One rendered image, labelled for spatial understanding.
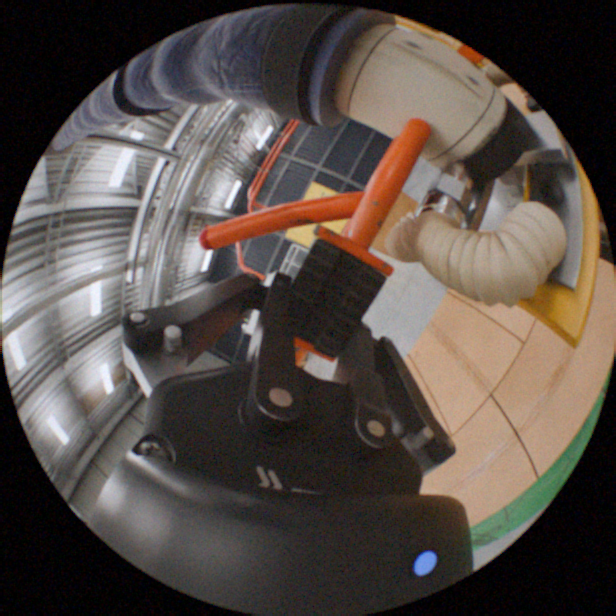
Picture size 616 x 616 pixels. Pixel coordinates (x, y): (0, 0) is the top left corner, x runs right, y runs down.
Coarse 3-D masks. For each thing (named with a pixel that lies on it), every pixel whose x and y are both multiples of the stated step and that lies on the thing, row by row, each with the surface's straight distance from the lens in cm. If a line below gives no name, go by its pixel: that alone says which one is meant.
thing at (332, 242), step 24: (336, 240) 13; (312, 264) 13; (336, 264) 14; (360, 264) 14; (384, 264) 14; (312, 288) 13; (336, 288) 14; (360, 288) 13; (288, 312) 14; (312, 312) 15; (336, 312) 14; (360, 312) 14; (312, 336) 15; (336, 336) 14
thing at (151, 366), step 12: (168, 336) 7; (180, 336) 7; (156, 348) 7; (168, 348) 7; (180, 348) 7; (132, 360) 7; (144, 360) 7; (156, 360) 7; (168, 360) 7; (180, 360) 7; (144, 372) 6; (156, 372) 6; (168, 372) 7; (180, 372) 7; (144, 384) 7; (156, 384) 6
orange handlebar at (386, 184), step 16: (464, 48) 25; (416, 128) 19; (400, 144) 17; (416, 144) 18; (384, 160) 17; (400, 160) 16; (416, 160) 18; (384, 176) 16; (400, 176) 16; (368, 192) 16; (384, 192) 15; (400, 192) 16; (368, 208) 15; (384, 208) 15; (352, 224) 15; (368, 224) 15; (352, 240) 15; (368, 240) 15; (304, 352) 18
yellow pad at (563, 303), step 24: (528, 168) 26; (552, 168) 23; (576, 168) 22; (528, 192) 23; (552, 192) 18; (576, 192) 20; (576, 216) 18; (576, 240) 17; (576, 264) 16; (552, 288) 16; (576, 288) 15; (528, 312) 17; (552, 312) 15; (576, 312) 15; (576, 336) 14
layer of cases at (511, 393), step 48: (432, 336) 110; (480, 336) 89; (528, 336) 78; (432, 384) 98; (480, 384) 81; (528, 384) 72; (576, 384) 69; (480, 432) 76; (528, 432) 69; (576, 432) 68; (432, 480) 85; (480, 480) 74; (528, 480) 69
